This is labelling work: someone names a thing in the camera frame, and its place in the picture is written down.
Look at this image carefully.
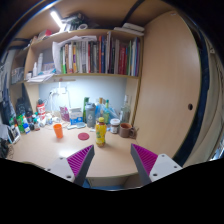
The red and white can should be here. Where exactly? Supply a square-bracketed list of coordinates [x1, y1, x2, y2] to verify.
[36, 98, 47, 121]

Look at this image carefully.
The white wall power socket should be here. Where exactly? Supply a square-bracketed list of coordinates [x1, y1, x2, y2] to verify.
[53, 87, 68, 96]

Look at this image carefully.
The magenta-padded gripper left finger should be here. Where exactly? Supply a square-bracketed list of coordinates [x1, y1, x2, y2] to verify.
[44, 144, 96, 188]

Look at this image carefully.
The white cable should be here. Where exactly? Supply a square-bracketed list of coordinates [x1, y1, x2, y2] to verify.
[49, 87, 72, 108]

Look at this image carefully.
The brown mug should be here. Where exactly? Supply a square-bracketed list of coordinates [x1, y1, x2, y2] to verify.
[118, 122, 137, 139]

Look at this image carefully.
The green-capped small brown bottle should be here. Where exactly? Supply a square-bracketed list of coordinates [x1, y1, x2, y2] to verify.
[33, 119, 41, 132]

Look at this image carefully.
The white-capped clear glass bottle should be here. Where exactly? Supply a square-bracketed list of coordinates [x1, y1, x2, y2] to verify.
[120, 94, 132, 124]

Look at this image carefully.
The grey shaker bottle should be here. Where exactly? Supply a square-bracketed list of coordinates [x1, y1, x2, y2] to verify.
[85, 102, 97, 129]

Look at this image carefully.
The ceiling light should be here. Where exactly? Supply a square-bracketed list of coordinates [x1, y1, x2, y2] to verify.
[49, 10, 65, 30]

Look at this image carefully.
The white LED light bar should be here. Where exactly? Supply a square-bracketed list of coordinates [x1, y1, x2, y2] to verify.
[53, 78, 76, 83]

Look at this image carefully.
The flat round red coaster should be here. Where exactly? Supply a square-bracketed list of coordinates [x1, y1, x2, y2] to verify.
[77, 132, 91, 141]

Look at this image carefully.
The small green bottle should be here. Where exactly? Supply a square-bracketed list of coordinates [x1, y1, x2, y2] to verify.
[16, 114, 25, 134]

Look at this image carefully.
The green-capped slim bottle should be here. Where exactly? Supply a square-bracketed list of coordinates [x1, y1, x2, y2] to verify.
[102, 99, 111, 125]

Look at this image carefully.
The light blue hairbrush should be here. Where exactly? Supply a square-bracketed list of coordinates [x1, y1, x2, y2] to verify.
[66, 122, 87, 130]

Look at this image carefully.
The green plastic bottle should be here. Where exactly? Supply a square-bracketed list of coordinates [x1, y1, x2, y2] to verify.
[82, 96, 90, 124]

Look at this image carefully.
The yellow-capped orange drink bottle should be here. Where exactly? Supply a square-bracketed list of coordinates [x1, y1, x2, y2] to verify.
[95, 116, 108, 148]

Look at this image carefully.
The pink drink carton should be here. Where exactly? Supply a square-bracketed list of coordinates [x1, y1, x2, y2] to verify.
[59, 105, 71, 123]

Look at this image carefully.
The orange plastic cup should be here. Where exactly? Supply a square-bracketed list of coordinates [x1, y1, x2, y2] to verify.
[52, 123, 64, 140]

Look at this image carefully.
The picture frame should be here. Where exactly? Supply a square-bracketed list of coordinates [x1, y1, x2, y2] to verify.
[7, 124, 22, 145]

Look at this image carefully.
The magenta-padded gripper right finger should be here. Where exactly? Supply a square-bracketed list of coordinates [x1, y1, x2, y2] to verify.
[130, 143, 184, 187]

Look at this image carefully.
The white pill bottle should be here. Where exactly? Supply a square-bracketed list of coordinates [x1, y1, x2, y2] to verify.
[45, 113, 54, 126]

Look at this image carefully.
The gold-capped clear glass bottle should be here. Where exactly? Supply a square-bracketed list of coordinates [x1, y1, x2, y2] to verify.
[96, 97, 104, 118]

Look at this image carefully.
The blue plastic bag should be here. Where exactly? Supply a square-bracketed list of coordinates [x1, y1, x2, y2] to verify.
[94, 103, 120, 123]

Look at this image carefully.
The white-lidded brown spread jar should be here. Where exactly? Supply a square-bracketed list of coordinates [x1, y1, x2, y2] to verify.
[109, 118, 121, 135]

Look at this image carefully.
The wooden wardrobe door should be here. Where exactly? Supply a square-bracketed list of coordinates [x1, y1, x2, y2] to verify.
[133, 11, 202, 160]

